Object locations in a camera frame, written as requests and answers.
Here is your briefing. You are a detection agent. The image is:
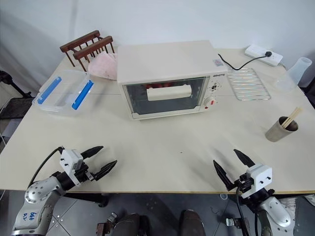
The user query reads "pink cloth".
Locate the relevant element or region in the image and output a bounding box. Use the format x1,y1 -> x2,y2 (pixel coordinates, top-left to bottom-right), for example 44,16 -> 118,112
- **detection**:
88,53 -> 119,81

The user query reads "dark rounded shape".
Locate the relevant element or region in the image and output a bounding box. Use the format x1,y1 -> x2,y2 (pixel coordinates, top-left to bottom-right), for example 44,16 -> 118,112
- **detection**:
115,213 -> 151,236
179,209 -> 206,236

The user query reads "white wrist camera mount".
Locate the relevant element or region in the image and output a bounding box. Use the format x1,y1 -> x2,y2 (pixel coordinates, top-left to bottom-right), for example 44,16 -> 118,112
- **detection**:
60,148 -> 84,177
246,164 -> 273,193

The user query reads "dark brown wooden rack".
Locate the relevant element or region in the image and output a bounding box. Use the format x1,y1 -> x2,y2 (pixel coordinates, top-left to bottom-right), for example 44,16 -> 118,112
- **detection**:
60,30 -> 115,72

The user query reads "grey metal cup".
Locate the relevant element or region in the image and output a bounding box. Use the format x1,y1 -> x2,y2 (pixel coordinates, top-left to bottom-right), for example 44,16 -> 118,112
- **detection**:
265,116 -> 300,143

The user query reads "metal wire oven rack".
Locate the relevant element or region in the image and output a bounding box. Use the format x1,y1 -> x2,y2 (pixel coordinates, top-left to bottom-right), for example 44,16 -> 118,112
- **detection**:
226,68 -> 272,101

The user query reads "wooden chopstick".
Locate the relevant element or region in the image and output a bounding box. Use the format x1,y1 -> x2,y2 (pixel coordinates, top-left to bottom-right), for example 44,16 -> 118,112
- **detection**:
283,107 -> 301,128
284,108 -> 304,128

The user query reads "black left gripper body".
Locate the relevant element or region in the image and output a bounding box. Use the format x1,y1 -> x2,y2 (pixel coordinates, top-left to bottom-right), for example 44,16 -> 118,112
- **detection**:
73,161 -> 96,185

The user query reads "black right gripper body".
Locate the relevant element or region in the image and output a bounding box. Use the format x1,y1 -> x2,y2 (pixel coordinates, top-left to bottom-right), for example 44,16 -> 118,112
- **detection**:
233,174 -> 255,195

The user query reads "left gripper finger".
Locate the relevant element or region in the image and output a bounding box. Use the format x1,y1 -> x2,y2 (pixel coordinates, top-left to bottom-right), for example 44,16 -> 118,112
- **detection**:
93,160 -> 118,181
80,146 -> 104,160

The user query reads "black power cord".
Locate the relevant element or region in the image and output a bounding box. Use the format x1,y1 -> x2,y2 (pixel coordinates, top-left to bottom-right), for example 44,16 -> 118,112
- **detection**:
218,51 -> 273,71

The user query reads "cream toaster oven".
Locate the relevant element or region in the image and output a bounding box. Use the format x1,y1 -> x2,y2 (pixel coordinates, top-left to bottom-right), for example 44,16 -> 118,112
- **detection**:
116,40 -> 228,121

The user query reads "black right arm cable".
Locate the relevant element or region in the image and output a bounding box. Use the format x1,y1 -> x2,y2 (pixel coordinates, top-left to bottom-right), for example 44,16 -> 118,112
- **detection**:
235,186 -> 250,236

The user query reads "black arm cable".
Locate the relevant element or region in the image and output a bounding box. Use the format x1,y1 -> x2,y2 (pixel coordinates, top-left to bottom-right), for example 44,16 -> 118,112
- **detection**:
27,146 -> 65,189
235,186 -> 250,236

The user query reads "white red oven timer knob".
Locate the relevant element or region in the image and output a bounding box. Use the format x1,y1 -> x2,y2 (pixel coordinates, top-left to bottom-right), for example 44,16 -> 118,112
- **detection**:
203,96 -> 217,109

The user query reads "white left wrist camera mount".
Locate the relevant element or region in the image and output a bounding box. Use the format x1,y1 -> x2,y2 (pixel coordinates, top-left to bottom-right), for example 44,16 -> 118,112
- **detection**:
60,148 -> 84,177

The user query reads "small silver metal bracket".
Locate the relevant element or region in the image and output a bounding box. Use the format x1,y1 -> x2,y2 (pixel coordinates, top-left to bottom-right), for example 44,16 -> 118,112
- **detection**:
225,217 -> 244,227

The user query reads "dark grey bag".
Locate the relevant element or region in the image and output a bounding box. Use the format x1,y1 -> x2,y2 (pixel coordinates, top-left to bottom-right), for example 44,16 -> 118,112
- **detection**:
0,97 -> 34,121

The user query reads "glass oven door with handle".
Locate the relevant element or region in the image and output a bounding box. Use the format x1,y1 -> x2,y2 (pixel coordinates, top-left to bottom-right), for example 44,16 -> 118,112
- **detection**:
122,76 -> 207,116

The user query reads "brown metal device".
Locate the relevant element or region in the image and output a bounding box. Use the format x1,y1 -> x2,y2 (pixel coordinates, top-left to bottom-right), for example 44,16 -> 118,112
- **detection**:
96,211 -> 118,236

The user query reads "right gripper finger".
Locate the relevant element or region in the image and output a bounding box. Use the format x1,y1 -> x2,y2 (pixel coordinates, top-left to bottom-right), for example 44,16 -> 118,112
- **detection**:
233,149 -> 256,169
213,159 -> 234,192

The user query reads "white power strip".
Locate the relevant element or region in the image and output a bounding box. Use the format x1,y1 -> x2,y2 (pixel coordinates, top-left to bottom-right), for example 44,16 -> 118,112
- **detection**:
244,44 -> 284,66

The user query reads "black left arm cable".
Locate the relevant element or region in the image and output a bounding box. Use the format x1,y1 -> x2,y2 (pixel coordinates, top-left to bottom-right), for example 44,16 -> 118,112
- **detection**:
27,146 -> 65,189

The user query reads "clear container with blue clips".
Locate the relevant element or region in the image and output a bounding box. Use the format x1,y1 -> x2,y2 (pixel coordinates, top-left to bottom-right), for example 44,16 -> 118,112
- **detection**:
31,69 -> 95,117

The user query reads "black tripod stand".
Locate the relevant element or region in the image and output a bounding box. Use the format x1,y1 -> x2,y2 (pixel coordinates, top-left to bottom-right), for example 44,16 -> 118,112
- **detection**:
0,70 -> 32,99

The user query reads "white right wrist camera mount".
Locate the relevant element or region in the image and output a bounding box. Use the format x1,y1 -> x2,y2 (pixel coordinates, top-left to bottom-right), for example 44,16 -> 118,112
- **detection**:
246,164 -> 273,193

